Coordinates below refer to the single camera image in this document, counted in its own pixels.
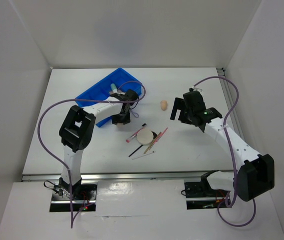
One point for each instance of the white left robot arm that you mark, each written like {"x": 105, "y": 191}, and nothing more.
{"x": 77, "y": 129}

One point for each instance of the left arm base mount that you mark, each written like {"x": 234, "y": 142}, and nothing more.
{"x": 83, "y": 198}

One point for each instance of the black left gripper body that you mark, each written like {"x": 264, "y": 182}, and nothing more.
{"x": 121, "y": 117}

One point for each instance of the blue divided plastic bin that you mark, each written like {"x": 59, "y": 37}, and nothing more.
{"x": 119, "y": 77}

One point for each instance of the round cream powder puff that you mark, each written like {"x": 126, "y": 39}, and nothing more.
{"x": 145, "y": 136}

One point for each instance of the mint green white tube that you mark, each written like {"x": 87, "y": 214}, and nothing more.
{"x": 114, "y": 88}

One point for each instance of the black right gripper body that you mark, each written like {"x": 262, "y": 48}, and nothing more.
{"x": 187, "y": 114}

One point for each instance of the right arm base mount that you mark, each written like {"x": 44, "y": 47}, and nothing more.
{"x": 200, "y": 195}

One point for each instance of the pink brow comb brush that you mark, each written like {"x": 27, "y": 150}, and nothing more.
{"x": 134, "y": 135}

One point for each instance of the small beige makeup sponge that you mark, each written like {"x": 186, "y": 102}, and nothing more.
{"x": 119, "y": 125}

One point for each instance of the long pink makeup brush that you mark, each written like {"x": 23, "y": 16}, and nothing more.
{"x": 162, "y": 133}

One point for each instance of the aluminium rail front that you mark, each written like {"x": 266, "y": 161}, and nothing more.
{"x": 129, "y": 176}

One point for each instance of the beige makeup sponge egg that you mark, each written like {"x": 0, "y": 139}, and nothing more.
{"x": 163, "y": 105}

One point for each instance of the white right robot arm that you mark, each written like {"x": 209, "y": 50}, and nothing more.
{"x": 254, "y": 173}

